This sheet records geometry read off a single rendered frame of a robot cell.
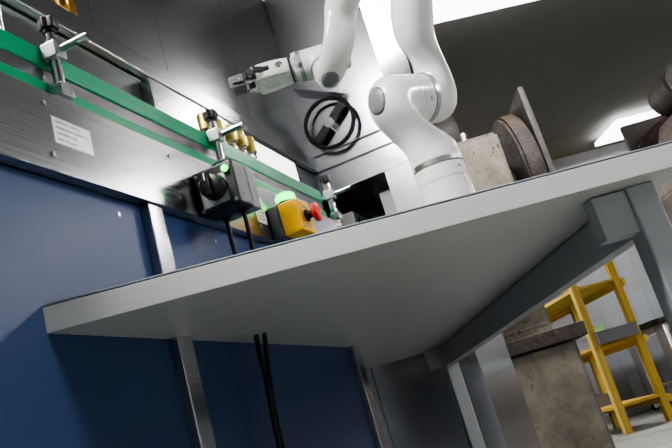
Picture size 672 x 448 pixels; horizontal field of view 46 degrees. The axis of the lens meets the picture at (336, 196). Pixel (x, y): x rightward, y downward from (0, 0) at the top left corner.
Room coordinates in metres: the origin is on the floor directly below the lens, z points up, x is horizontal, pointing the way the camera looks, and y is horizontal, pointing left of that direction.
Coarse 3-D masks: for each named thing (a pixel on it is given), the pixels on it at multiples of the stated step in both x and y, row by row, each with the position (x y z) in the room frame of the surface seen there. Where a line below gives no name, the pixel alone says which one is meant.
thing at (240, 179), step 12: (216, 168) 1.27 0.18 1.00; (228, 168) 1.26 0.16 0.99; (240, 168) 1.29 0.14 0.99; (228, 180) 1.26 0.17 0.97; (240, 180) 1.27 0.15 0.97; (252, 180) 1.32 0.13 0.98; (228, 192) 1.26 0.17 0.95; (240, 192) 1.26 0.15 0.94; (252, 192) 1.31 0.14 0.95; (204, 204) 1.28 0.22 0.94; (216, 204) 1.27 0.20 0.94; (228, 204) 1.27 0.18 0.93; (240, 204) 1.27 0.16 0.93; (252, 204) 1.30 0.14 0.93; (204, 216) 1.28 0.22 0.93; (216, 216) 1.30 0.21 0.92; (228, 216) 1.31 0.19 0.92; (240, 216) 1.34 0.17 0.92
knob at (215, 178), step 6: (204, 174) 1.24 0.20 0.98; (210, 174) 1.25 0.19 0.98; (216, 174) 1.26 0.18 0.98; (204, 180) 1.24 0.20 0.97; (210, 180) 1.25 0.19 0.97; (216, 180) 1.24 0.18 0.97; (222, 180) 1.25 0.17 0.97; (204, 186) 1.24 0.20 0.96; (210, 186) 1.24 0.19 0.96; (216, 186) 1.25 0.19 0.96; (222, 186) 1.25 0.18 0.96; (204, 192) 1.25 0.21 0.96; (210, 192) 1.24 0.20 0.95; (216, 192) 1.25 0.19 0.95; (222, 192) 1.26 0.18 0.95; (210, 198) 1.26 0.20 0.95; (216, 198) 1.26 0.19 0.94
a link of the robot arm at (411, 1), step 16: (400, 0) 1.63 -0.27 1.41; (416, 0) 1.63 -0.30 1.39; (432, 0) 1.66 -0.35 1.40; (400, 16) 1.65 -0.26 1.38; (416, 16) 1.64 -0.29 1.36; (432, 16) 1.67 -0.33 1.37; (400, 32) 1.67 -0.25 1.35; (416, 32) 1.66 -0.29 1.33; (432, 32) 1.68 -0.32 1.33; (400, 48) 1.72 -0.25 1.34; (416, 48) 1.69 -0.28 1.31; (432, 48) 1.69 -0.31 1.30; (416, 64) 1.75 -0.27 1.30; (432, 64) 1.72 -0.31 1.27; (432, 80) 1.73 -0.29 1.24; (448, 80) 1.74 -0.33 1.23; (448, 96) 1.75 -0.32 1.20; (448, 112) 1.78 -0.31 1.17
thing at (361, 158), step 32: (288, 0) 2.86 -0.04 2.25; (320, 0) 2.82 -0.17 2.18; (288, 32) 2.87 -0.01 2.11; (320, 32) 2.83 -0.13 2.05; (384, 32) 3.12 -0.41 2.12; (352, 64) 2.81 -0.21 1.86; (384, 64) 2.89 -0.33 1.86; (320, 96) 2.86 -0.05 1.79; (352, 96) 2.82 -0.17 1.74; (320, 160) 2.88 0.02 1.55; (352, 160) 2.84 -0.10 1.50; (384, 160) 2.81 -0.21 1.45; (320, 192) 2.89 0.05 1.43; (352, 192) 2.95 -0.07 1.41
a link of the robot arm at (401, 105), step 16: (384, 80) 1.67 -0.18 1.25; (400, 80) 1.67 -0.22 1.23; (416, 80) 1.70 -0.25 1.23; (368, 96) 1.70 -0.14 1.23; (384, 96) 1.66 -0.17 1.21; (400, 96) 1.66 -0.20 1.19; (416, 96) 1.68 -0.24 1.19; (432, 96) 1.72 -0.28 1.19; (384, 112) 1.68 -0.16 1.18; (400, 112) 1.67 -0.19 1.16; (416, 112) 1.68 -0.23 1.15; (432, 112) 1.74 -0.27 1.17; (384, 128) 1.73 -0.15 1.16; (400, 128) 1.71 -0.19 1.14; (416, 128) 1.70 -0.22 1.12; (432, 128) 1.70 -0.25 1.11; (400, 144) 1.75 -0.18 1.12; (416, 144) 1.72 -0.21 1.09; (432, 144) 1.71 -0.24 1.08; (448, 144) 1.72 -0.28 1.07; (416, 160) 1.73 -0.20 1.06; (432, 160) 1.71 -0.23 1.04
